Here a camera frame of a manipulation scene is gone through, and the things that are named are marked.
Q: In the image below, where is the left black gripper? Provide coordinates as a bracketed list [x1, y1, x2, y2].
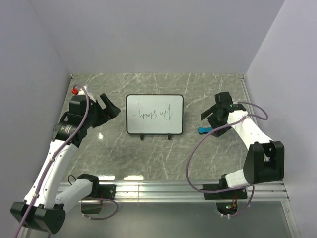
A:
[83, 93, 121, 128]

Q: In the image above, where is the blue whiteboard eraser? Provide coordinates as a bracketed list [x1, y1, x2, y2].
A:
[198, 127, 212, 134]

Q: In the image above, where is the small black-framed whiteboard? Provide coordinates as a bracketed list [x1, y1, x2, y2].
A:
[126, 94, 184, 138]

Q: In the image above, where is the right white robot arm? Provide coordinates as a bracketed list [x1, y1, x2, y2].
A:
[199, 92, 285, 198]

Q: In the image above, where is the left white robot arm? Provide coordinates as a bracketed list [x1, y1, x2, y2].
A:
[10, 93, 121, 235]

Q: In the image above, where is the aluminium right side rail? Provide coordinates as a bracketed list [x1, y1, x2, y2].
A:
[239, 74, 254, 114]

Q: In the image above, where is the aluminium rail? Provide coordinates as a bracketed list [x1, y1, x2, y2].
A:
[239, 74, 254, 114]
[100, 180, 289, 203]

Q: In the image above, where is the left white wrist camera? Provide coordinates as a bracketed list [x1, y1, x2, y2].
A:
[71, 84, 96, 102]

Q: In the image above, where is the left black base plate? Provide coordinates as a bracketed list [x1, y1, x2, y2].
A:
[96, 184, 117, 200]

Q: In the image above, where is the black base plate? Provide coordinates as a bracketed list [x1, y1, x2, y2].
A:
[96, 184, 117, 200]
[203, 182, 248, 200]

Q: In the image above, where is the aluminium front rail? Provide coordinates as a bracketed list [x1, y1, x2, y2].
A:
[100, 180, 289, 203]

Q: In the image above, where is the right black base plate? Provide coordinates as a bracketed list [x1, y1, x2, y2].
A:
[203, 182, 248, 200]

